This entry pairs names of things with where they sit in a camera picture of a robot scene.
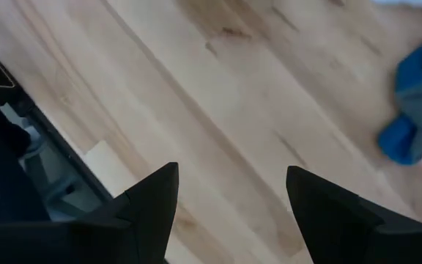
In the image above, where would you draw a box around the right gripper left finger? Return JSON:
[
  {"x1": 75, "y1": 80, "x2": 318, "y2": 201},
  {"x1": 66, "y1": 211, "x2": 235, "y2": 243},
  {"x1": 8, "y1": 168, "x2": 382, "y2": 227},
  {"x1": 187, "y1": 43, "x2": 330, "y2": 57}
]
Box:
[{"x1": 74, "y1": 161, "x2": 180, "y2": 264}]

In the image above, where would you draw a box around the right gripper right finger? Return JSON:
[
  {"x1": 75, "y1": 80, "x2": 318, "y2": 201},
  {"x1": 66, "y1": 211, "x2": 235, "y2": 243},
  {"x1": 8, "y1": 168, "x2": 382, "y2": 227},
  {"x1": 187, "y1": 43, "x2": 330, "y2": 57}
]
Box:
[{"x1": 285, "y1": 165, "x2": 422, "y2": 264}]

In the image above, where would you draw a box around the grey blue sock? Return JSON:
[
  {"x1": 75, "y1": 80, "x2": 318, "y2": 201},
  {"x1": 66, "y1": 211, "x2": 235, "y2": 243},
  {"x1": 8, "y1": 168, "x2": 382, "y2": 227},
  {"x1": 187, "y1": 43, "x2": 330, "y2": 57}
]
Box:
[{"x1": 377, "y1": 40, "x2": 422, "y2": 166}]

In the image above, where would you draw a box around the black metal table frame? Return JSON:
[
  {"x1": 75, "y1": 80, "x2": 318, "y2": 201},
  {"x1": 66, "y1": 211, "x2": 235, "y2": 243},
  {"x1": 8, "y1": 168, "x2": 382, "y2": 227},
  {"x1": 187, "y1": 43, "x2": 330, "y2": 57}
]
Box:
[{"x1": 0, "y1": 34, "x2": 114, "y2": 206}]

